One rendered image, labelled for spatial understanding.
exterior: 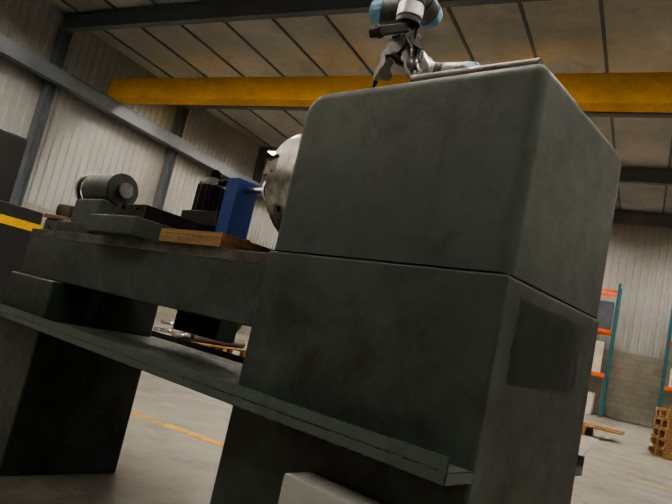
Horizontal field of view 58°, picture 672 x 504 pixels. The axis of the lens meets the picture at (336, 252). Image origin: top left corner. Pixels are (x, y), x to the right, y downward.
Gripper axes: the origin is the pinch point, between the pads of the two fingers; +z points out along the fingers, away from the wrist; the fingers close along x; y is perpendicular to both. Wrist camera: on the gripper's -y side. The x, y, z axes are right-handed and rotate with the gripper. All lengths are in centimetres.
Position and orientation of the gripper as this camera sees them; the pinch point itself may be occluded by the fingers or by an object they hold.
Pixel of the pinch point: (389, 83)
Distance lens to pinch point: 175.2
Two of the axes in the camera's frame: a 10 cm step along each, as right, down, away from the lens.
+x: -6.3, -0.5, 7.8
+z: -2.1, 9.7, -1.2
